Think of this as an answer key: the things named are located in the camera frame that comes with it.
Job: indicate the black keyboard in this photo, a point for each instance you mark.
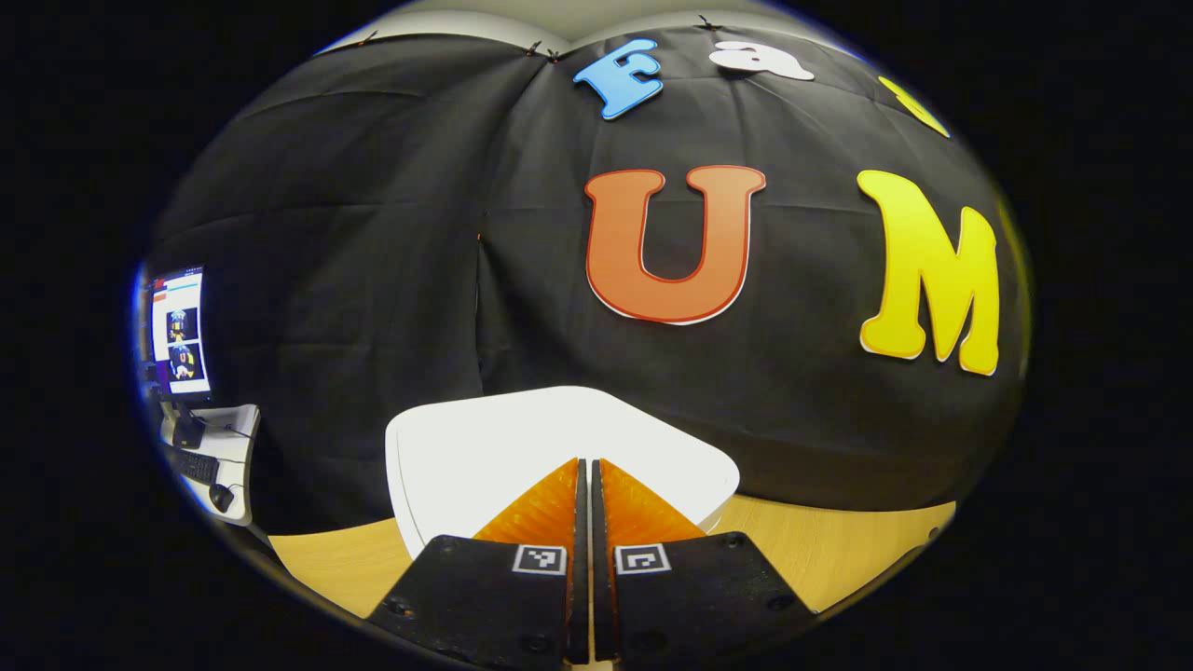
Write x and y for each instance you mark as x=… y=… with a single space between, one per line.
x=198 y=466

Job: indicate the black computer mouse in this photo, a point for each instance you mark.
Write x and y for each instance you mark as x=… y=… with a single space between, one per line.
x=222 y=498

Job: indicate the white side table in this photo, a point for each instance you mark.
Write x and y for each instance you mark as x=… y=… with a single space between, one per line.
x=239 y=438

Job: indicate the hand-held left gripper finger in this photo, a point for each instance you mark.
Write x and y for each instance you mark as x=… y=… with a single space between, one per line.
x=580 y=578
x=599 y=578

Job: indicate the white desktop garbage bin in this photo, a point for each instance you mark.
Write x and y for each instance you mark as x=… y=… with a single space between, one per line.
x=522 y=438

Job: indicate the wooden desktop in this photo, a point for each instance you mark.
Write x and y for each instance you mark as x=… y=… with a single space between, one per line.
x=839 y=550

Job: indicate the black backdrop cloth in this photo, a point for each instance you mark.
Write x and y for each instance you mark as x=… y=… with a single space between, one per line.
x=373 y=233

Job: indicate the computer monitor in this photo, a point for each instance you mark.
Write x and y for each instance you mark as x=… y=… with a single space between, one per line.
x=182 y=326

